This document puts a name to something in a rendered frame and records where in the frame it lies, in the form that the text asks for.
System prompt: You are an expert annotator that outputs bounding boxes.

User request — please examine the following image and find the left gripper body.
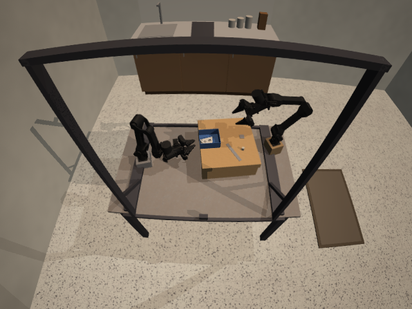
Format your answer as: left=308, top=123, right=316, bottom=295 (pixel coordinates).
left=172, top=135, right=188, bottom=160

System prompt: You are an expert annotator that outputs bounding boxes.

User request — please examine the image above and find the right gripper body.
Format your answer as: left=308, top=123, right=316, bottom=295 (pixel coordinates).
left=245, top=103, right=260, bottom=127

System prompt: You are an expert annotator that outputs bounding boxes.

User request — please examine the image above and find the blue open-top tray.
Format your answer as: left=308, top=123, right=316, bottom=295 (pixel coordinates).
left=199, top=129, right=221, bottom=149

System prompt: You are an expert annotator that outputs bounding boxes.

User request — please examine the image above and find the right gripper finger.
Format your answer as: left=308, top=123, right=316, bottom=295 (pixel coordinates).
left=236, top=117, right=249, bottom=126
left=232, top=102, right=244, bottom=114

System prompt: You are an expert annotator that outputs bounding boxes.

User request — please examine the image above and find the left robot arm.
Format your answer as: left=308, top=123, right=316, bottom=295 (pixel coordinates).
left=129, top=114, right=174, bottom=162

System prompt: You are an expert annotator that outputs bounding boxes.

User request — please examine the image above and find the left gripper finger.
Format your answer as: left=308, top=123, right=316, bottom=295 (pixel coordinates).
left=184, top=144, right=196, bottom=156
left=185, top=140, right=195, bottom=147

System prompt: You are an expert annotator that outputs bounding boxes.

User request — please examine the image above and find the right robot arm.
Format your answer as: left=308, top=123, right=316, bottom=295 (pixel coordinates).
left=240, top=89, right=313, bottom=146

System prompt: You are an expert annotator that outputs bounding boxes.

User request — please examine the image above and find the black metal overhead frame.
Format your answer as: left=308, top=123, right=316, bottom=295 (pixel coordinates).
left=18, top=37, right=392, bottom=220

